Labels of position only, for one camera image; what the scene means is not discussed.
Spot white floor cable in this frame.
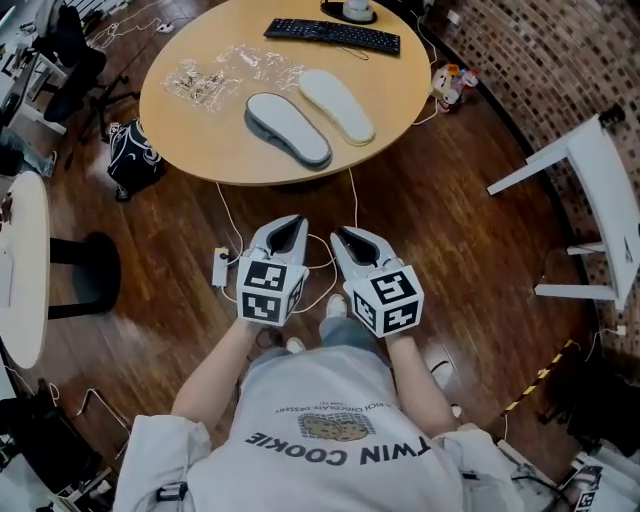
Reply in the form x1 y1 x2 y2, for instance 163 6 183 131
214 166 362 314

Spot person's right forearm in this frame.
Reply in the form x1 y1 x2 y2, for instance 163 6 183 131
386 331 459 437

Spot yellow black striped tape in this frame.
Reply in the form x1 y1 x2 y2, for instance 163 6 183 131
501 339 577 417

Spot white power strip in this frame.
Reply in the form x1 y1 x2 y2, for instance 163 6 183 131
211 246 232 289

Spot orange white jug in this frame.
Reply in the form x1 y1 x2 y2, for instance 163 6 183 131
430 64 459 102

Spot white side table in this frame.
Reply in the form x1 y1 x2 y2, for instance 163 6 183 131
485 113 640 313

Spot cream white insole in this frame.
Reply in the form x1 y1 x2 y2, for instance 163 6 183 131
297 68 377 148

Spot monitor stand base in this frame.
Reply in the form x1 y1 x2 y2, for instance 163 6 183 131
319 0 379 25

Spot person's left forearm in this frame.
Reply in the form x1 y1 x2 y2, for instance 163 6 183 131
169 319 262 419

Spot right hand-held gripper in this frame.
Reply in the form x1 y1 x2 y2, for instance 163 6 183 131
329 225 426 339

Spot grey-edged white insole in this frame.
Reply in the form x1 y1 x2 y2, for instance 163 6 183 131
243 91 334 173

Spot person's blue jeans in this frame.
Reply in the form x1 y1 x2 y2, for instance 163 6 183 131
319 314 387 362

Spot clear plastic bag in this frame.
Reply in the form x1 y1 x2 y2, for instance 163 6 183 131
209 43 307 84

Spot black keyboard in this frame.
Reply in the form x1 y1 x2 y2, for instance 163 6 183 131
262 17 403 56

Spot black white patterned bag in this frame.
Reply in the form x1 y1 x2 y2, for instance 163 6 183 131
106 119 167 202

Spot small oval table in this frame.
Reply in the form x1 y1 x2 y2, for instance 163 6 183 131
0 171 122 370

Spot black office chair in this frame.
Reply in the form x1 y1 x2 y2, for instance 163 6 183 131
34 0 137 132

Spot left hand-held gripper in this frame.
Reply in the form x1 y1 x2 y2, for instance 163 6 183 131
235 214 310 329

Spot person's white t-shirt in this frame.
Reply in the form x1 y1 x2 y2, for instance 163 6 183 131
113 344 524 512

